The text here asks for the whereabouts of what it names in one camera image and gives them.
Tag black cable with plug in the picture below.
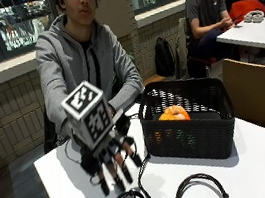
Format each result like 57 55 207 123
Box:
133 152 172 198

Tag red jacket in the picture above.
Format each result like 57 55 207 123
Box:
227 0 265 26

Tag red chair seat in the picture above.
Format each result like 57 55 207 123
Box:
188 51 220 70

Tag large window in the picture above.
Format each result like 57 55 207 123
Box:
0 0 67 68

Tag white marker cube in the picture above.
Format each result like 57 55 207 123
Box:
57 77 120 156

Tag white table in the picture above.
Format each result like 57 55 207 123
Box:
213 16 265 63

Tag black woven basket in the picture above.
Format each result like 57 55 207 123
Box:
133 70 243 172

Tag black glove cable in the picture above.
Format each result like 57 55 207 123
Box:
60 133 83 168

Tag wooden chair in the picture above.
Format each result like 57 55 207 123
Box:
218 52 265 142

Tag beige coat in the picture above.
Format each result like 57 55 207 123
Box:
166 17 197 82

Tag black backpack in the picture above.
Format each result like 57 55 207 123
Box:
150 34 178 80

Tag orange fruit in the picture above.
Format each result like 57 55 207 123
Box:
156 102 193 126

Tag black looped cable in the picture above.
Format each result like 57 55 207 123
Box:
169 168 230 198

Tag white headphones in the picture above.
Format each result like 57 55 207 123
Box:
242 8 265 25

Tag person in grey hoodie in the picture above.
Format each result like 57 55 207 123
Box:
20 0 153 154

